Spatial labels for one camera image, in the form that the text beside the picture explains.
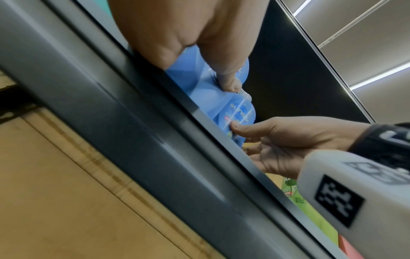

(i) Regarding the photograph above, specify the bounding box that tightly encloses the person's left hand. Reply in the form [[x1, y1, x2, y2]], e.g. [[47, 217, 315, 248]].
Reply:
[[108, 0, 267, 93]]

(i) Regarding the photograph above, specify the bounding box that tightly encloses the person's right hand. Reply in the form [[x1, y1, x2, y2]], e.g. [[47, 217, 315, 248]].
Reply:
[[230, 116, 369, 179]]

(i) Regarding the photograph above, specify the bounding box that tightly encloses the large blue shampoo bottle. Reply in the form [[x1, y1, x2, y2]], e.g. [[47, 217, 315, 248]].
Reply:
[[165, 45, 251, 119]]

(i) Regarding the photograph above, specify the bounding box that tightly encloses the small blue shampoo bottle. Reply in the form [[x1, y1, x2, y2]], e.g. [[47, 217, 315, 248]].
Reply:
[[209, 88, 257, 148]]

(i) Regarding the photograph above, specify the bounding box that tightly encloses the large green shampoo bottle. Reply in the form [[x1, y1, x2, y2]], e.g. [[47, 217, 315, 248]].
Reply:
[[281, 176, 340, 246]]

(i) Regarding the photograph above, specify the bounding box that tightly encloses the black metal shelving rack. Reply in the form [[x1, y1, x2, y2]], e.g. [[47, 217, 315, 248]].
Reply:
[[0, 0, 375, 259]]

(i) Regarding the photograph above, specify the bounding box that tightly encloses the large pink shampoo bottle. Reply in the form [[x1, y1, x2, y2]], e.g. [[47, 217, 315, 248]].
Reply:
[[337, 233, 366, 259]]

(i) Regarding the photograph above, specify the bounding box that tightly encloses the ceiling tube light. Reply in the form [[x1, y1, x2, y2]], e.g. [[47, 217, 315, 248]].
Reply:
[[350, 63, 410, 90], [293, 0, 313, 15]]

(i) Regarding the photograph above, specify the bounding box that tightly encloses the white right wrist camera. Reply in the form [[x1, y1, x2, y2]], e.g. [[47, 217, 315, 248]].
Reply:
[[296, 149, 410, 259]]

